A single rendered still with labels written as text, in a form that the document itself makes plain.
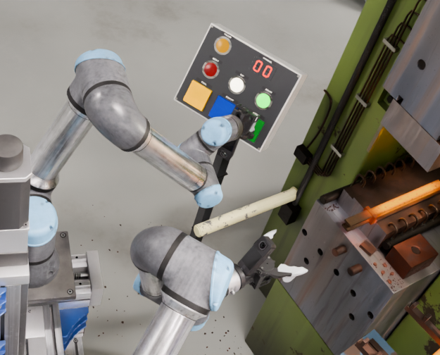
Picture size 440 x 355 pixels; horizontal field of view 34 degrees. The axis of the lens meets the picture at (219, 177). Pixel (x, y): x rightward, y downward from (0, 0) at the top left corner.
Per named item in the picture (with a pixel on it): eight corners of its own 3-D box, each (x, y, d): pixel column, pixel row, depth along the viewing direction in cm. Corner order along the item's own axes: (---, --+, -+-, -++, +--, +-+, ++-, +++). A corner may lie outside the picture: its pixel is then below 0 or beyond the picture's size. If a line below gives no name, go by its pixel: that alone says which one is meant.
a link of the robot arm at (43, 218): (11, 265, 186) (12, 234, 176) (6, 224, 194) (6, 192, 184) (58, 260, 190) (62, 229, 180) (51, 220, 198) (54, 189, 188)
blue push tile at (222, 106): (226, 127, 230) (237, 107, 228) (207, 115, 232) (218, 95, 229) (228, 127, 231) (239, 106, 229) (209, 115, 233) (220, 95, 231)
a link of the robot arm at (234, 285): (216, 264, 189) (233, 288, 185) (230, 258, 191) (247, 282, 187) (210, 279, 194) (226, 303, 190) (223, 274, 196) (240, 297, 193)
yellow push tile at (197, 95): (201, 111, 232) (212, 91, 230) (182, 100, 233) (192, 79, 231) (203, 111, 234) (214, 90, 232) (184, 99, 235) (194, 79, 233)
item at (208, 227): (198, 241, 246) (202, 232, 242) (191, 230, 248) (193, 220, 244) (296, 203, 268) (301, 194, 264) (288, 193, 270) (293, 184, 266)
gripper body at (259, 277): (256, 261, 203) (222, 277, 197) (265, 244, 197) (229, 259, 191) (272, 282, 200) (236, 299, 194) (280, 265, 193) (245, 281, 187)
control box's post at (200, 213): (185, 269, 309) (248, 81, 231) (180, 261, 311) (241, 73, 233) (193, 265, 311) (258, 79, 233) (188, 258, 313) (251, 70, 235)
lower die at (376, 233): (376, 249, 218) (387, 232, 212) (336, 201, 228) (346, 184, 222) (465, 207, 240) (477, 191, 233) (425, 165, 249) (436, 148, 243)
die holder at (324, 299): (341, 364, 241) (393, 294, 209) (276, 277, 259) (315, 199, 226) (450, 302, 269) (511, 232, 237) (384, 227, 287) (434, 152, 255)
